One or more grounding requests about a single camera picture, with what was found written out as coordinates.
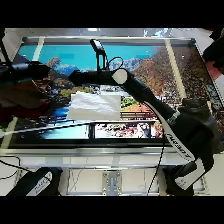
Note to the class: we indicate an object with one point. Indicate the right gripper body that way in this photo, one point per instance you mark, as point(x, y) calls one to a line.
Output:
point(93, 78)

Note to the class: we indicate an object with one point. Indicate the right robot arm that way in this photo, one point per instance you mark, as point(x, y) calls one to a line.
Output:
point(196, 130)

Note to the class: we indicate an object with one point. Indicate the white garment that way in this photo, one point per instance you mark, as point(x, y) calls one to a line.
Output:
point(95, 106)

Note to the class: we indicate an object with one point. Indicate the brown garment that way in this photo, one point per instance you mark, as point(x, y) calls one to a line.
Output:
point(23, 95)

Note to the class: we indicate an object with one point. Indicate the red garment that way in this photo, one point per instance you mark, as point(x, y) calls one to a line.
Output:
point(20, 113)

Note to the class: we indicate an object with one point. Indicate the black garment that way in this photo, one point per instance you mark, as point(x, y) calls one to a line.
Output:
point(215, 50)

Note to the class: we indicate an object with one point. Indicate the silver frame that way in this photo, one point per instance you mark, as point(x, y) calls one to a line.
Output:
point(113, 156)

